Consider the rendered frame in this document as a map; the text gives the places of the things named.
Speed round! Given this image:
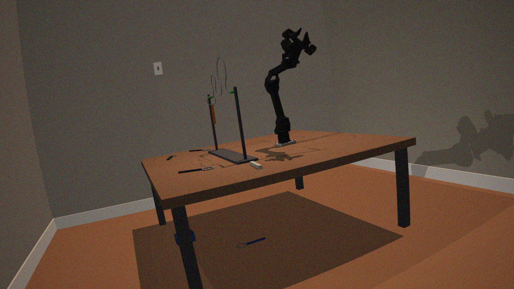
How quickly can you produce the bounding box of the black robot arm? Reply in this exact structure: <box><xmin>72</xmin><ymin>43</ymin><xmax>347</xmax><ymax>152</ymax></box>
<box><xmin>265</xmin><ymin>39</ymin><xmax>302</xmax><ymax>144</ymax></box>

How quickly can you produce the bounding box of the beige rectangular bar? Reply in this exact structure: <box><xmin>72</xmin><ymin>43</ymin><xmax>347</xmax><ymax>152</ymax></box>
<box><xmin>250</xmin><ymin>161</ymin><xmax>262</xmax><ymax>169</ymax></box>

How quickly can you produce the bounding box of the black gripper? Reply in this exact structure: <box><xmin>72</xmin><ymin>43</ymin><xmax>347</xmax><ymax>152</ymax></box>
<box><xmin>282</xmin><ymin>28</ymin><xmax>317</xmax><ymax>55</ymax></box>

